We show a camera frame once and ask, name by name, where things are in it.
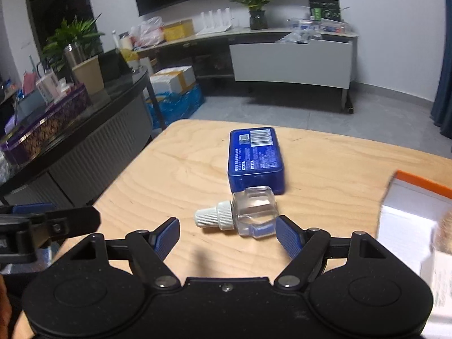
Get green black display box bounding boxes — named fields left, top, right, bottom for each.
left=309, top=0, right=342, bottom=21

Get white yellow cardboard boxes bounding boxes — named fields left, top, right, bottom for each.
left=150, top=66, right=196, bottom=95

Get yellow cardboard box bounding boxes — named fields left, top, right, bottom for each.
left=163, top=19, right=195, bottom=42

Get blue plastic bag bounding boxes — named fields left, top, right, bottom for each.
left=156, top=84, right=205, bottom=125

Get dark blue curtain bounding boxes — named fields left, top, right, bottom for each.
left=431, top=0, right=452, bottom=138

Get purple patterned box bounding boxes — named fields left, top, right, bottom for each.
left=1, top=83, right=91, bottom=165

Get blue rectangular tin box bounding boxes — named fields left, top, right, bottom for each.
left=227, top=127, right=286, bottom=195

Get white router with antennas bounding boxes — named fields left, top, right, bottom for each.
left=196, top=8, right=233, bottom=36

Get clear plastic packets on cabinet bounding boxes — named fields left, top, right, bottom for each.
left=277, top=18, right=352, bottom=44

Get clear bottle white cap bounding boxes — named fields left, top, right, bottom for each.
left=194, top=186, right=280, bottom=239

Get black glass side table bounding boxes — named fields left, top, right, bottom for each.
left=1, top=68, right=156, bottom=208

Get white and black TV cabinet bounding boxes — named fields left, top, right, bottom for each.
left=138, top=28, right=358, bottom=113

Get orange-edged white cardboard tray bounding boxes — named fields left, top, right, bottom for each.
left=377, top=171, right=451, bottom=338

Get white plastic bag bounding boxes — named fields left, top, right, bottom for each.
left=129, top=16, right=164, bottom=49

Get brown paper cup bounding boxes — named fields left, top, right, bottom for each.
left=72, top=56, right=104, bottom=95

